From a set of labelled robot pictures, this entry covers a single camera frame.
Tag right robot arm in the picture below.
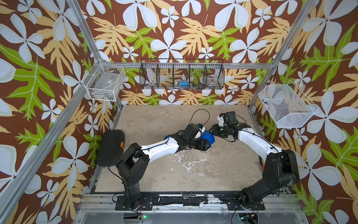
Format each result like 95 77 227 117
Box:
210 124 300 208

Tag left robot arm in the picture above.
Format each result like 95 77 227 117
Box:
116 123 215 210

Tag blue object in basket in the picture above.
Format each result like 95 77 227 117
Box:
179 81 189 89

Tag white mesh basket right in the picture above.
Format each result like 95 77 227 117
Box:
258 81 319 129

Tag black tool case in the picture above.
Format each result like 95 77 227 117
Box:
97 130 125 167

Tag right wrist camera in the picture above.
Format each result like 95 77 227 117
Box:
218 111 239 127

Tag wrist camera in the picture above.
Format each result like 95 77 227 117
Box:
195 124 205 139
218 111 239 127

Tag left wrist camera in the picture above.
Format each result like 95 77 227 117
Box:
195 124 205 139

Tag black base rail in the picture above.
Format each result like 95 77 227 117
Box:
112 192 265 212

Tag black wire basket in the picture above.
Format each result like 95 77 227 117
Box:
139 58 225 90

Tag white wire basket left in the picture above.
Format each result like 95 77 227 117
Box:
83 60 126 102

